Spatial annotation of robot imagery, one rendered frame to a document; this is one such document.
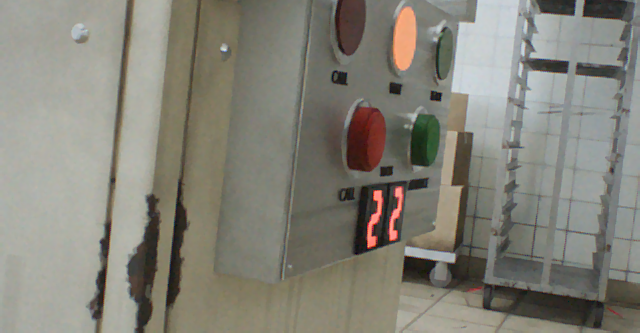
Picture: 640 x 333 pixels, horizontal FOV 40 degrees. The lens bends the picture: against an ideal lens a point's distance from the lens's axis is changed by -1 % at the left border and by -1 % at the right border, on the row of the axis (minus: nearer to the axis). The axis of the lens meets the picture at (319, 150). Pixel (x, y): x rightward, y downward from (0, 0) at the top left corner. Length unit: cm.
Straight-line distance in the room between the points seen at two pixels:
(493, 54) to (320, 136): 414
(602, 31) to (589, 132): 48
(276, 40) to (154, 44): 5
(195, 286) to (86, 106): 8
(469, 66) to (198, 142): 419
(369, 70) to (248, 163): 9
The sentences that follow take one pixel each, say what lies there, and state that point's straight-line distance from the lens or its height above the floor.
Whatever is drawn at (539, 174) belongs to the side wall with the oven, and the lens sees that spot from 446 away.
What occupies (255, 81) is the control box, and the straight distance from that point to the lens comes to 36.
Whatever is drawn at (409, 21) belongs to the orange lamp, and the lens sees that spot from 47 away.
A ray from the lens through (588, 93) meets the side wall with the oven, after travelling 445.
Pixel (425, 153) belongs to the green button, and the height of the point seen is 75.
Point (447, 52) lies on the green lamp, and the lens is 54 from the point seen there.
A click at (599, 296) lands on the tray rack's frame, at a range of 375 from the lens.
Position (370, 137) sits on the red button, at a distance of 40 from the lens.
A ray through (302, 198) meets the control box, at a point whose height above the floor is 73.
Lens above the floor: 77
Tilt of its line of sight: 3 degrees down
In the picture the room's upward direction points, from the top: 6 degrees clockwise
